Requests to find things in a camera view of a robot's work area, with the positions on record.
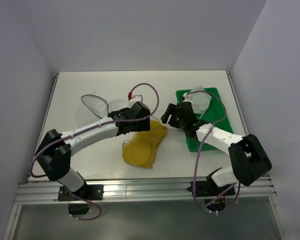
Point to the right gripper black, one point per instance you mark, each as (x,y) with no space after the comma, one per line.
(170,110)

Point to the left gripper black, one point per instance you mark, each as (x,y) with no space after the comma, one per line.
(143,126)

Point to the yellow bra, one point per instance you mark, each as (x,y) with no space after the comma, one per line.
(140,150)

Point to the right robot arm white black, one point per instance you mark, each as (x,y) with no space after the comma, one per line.
(248,158)

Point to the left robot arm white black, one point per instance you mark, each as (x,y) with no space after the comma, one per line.
(56,149)

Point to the green plastic tray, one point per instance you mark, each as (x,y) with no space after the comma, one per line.
(214,112)

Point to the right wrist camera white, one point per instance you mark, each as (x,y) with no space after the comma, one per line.
(187,98)

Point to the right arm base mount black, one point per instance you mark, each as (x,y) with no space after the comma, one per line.
(205,188)

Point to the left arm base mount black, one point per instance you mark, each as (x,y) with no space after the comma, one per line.
(79,202)

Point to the aluminium rail frame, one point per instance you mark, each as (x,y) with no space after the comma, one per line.
(139,190)

